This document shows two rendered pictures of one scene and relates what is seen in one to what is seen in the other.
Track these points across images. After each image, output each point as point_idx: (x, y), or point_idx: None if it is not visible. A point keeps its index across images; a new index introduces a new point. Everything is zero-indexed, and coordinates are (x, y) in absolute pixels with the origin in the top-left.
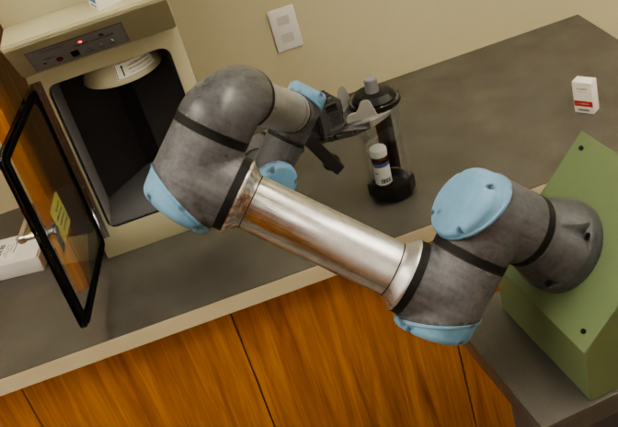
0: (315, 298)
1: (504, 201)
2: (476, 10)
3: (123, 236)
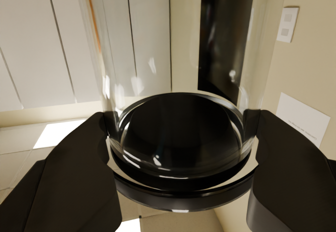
0: None
1: None
2: None
3: None
